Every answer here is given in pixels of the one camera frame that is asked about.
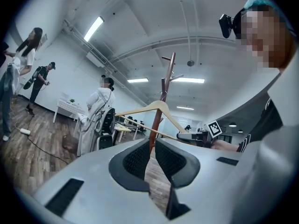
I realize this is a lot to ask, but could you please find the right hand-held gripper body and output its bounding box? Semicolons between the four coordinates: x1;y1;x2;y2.
197;120;222;148

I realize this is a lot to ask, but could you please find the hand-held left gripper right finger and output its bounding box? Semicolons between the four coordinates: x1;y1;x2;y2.
155;138;257;224

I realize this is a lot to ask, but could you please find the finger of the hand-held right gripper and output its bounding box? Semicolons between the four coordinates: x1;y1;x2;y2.
177;132;199;140

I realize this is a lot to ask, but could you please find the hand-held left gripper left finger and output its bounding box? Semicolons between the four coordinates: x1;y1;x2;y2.
34;138;168;224

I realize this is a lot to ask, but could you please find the light wooden hanger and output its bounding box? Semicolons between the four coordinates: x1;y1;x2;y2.
114;101;188;141

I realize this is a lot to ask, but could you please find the brown wooden coat stand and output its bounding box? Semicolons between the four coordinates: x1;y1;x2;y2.
149;52;185;154

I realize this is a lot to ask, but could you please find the person's right forearm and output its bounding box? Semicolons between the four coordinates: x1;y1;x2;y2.
211;140;241;152

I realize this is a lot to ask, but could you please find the brown stool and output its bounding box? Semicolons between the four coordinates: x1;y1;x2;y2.
62;135;79;153

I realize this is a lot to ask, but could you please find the white and black backpack device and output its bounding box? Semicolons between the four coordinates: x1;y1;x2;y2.
95;107;116;150

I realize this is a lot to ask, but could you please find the row of black chairs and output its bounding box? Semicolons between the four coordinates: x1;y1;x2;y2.
125;116;148;135

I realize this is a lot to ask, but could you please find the yellow table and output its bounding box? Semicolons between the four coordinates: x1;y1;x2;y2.
114;122;132;142

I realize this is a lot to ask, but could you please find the person's black shirt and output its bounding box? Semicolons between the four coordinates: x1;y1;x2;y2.
237;97;284;153

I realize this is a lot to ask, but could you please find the white table with checkered cloth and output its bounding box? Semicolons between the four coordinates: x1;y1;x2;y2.
53;98;86;124

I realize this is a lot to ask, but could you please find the person's head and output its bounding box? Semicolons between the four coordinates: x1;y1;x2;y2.
233;4;295;70

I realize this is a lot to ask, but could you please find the ceiling air conditioner unit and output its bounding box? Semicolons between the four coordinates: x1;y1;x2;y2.
85;47;106;68

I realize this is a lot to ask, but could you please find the teal head cap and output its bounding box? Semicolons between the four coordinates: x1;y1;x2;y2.
243;0;282;10

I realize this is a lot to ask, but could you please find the black floor cable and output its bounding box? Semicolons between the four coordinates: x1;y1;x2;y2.
27;133;71;165

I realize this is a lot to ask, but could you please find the black head camera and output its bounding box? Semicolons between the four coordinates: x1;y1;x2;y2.
218;13;235;39

